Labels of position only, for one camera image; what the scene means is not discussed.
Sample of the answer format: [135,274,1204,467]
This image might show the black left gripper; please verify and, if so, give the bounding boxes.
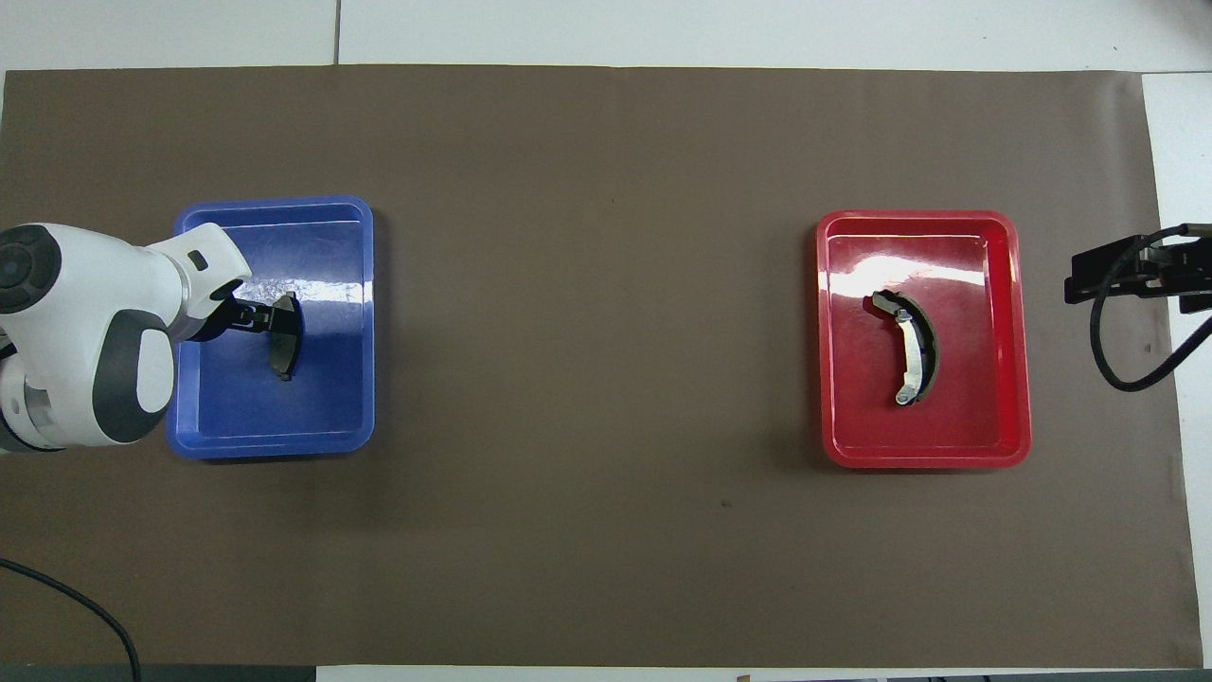
[202,292,300,344]

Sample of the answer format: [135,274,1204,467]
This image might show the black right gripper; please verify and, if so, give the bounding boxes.
[1064,225,1212,314]

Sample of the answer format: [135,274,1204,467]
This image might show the dark grey brake pad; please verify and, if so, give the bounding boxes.
[268,292,305,382]

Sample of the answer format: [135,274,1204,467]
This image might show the curved silver brake shoe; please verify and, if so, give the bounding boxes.
[869,290,940,408]

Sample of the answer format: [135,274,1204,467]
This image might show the blue plastic tray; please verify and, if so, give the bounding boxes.
[167,195,377,461]

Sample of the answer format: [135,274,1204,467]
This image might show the red plastic tray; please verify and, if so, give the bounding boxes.
[815,209,1032,470]

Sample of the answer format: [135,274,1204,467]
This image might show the brown table mat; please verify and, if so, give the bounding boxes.
[0,64,1203,669]

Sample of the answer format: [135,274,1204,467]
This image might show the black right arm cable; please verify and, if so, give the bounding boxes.
[1089,221,1212,392]

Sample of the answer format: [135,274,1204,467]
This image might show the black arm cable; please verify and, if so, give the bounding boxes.
[0,557,143,682]
[1089,221,1212,392]

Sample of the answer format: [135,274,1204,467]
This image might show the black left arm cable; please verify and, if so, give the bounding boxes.
[0,557,143,682]

